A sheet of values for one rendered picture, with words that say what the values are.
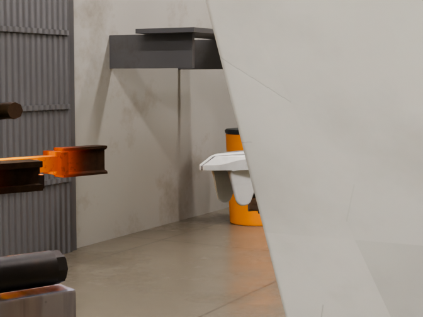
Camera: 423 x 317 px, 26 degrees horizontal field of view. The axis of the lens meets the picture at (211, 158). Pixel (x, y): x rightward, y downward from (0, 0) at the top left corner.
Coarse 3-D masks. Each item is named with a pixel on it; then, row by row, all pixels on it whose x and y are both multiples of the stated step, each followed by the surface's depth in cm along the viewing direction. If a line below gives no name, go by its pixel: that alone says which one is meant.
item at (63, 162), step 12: (36, 156) 134; (48, 156) 134; (60, 156) 134; (72, 156) 137; (84, 156) 139; (96, 156) 141; (48, 168) 134; (60, 168) 134; (72, 168) 138; (84, 168) 139; (96, 168) 141
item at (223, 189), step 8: (232, 152) 112; (240, 152) 112; (208, 160) 107; (200, 168) 106; (216, 176) 109; (224, 176) 110; (216, 184) 110; (224, 184) 110; (224, 192) 111; (232, 192) 111; (224, 200) 111
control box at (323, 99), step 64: (256, 0) 47; (320, 0) 46; (384, 0) 44; (256, 64) 50; (320, 64) 48; (384, 64) 46; (256, 128) 52; (320, 128) 50; (384, 128) 49; (256, 192) 55; (320, 192) 53; (384, 192) 51; (320, 256) 56; (384, 256) 54
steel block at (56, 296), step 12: (36, 288) 79; (48, 288) 79; (60, 288) 79; (0, 300) 74; (12, 300) 75; (24, 300) 75; (36, 300) 76; (48, 300) 77; (60, 300) 78; (72, 300) 78; (0, 312) 74; (12, 312) 75; (24, 312) 76; (36, 312) 76; (48, 312) 77; (60, 312) 78; (72, 312) 78
